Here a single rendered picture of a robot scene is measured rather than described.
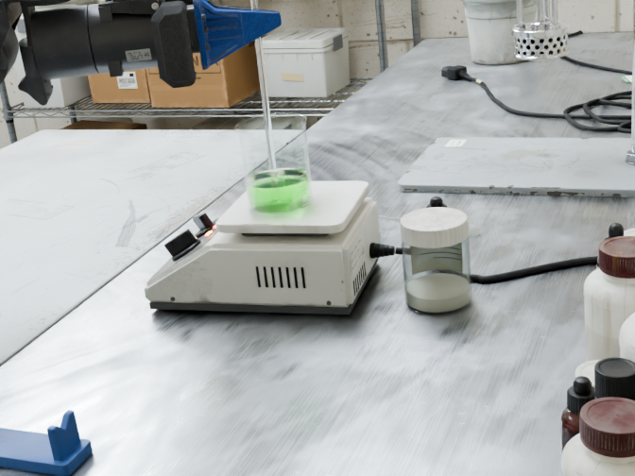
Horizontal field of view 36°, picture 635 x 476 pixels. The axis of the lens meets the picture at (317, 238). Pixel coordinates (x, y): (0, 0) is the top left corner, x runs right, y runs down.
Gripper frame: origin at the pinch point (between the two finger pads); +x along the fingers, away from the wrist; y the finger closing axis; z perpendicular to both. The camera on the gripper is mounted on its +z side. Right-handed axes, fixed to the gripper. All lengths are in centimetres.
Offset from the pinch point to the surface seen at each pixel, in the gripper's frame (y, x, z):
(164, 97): 238, -26, -55
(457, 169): 29.3, 24.3, -24.8
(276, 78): 232, 11, -52
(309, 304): -4.7, 3.0, -24.5
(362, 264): -1.3, 8.4, -22.8
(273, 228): -3.3, 0.7, -17.4
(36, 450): -22.2, -18.2, -25.0
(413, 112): 63, 25, -26
